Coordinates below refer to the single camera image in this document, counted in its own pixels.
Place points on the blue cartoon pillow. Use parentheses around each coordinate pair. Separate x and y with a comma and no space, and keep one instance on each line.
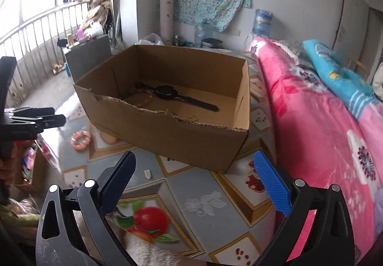
(350,87)

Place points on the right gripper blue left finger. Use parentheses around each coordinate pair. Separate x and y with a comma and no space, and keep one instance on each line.
(58,239)

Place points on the brown cardboard box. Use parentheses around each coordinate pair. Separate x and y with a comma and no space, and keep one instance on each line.
(171,128)

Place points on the black purple smart watch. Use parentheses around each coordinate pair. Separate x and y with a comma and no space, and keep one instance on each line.
(167,92)

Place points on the metal balcony railing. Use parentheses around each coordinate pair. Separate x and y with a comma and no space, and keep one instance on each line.
(34,46)

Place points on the pink floral quilt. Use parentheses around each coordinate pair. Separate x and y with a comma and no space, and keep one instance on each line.
(318,139)

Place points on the blue water jug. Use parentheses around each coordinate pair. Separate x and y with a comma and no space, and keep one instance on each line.
(262,23)

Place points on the fruit pattern tablecloth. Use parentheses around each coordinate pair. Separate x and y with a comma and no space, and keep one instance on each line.
(220,217)

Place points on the small white object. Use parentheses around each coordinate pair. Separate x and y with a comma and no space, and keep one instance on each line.
(148,174)

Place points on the wooden chair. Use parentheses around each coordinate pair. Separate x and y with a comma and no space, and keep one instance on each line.
(355,65)

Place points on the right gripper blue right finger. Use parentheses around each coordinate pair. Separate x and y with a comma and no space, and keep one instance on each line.
(331,239)

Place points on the brown paper bag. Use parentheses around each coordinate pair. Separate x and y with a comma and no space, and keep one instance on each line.
(31,175)

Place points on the clear plastic bottle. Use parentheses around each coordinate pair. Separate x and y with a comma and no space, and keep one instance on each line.
(202,31)

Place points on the white fluffy towel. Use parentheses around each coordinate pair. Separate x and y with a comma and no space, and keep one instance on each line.
(144,253)

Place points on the pink paper roll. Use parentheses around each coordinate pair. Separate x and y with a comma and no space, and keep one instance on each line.
(166,21)

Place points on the white plastic bag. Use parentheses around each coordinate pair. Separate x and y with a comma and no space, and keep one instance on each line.
(152,39)

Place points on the white water dispenser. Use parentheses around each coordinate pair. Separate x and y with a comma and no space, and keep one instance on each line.
(250,41)

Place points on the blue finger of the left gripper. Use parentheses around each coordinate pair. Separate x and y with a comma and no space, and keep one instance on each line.
(46,122)
(30,112)

